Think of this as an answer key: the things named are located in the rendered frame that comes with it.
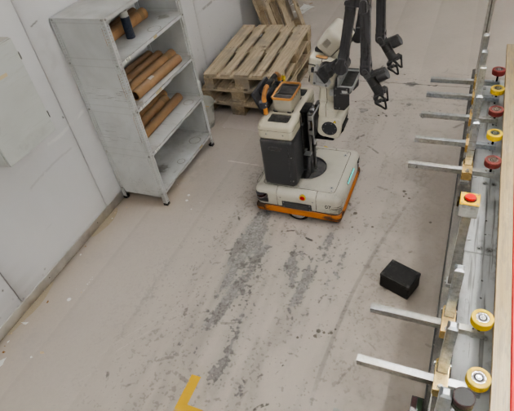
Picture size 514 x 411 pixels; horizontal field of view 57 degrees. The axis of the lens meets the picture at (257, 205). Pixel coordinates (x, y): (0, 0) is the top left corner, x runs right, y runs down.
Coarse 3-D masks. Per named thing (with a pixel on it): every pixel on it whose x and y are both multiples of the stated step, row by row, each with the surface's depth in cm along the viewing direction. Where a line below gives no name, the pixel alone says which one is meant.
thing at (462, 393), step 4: (460, 388) 135; (464, 388) 135; (456, 392) 135; (460, 392) 135; (464, 392) 134; (468, 392) 134; (456, 396) 134; (460, 396) 134; (464, 396) 134; (468, 396) 133; (472, 396) 133; (456, 400) 133; (460, 400) 133; (464, 400) 133; (468, 400) 133; (472, 400) 132; (464, 404) 132; (468, 404) 132
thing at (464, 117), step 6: (426, 114) 293; (432, 114) 291; (438, 114) 290; (444, 114) 289; (450, 114) 288; (456, 114) 288; (462, 114) 287; (456, 120) 288; (462, 120) 287; (468, 120) 285; (486, 120) 281; (492, 120) 279
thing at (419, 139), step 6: (414, 138) 278; (420, 138) 277; (426, 138) 276; (432, 138) 276; (438, 138) 275; (444, 138) 274; (444, 144) 274; (450, 144) 272; (456, 144) 271; (462, 144) 270; (480, 144) 266; (486, 144) 265
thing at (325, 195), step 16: (320, 160) 366; (336, 160) 362; (352, 160) 360; (320, 176) 350; (336, 176) 347; (352, 176) 357; (256, 192) 356; (272, 192) 349; (288, 192) 344; (304, 192) 340; (320, 192) 336; (336, 192) 334; (272, 208) 359; (288, 208) 353; (304, 208) 346; (320, 208) 340; (336, 208) 335
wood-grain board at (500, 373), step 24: (504, 96) 286; (504, 120) 267; (504, 144) 251; (504, 168) 238; (504, 192) 225; (504, 216) 214; (504, 240) 204; (504, 264) 194; (504, 288) 186; (504, 312) 178; (504, 336) 171; (504, 360) 164; (504, 384) 158; (504, 408) 153
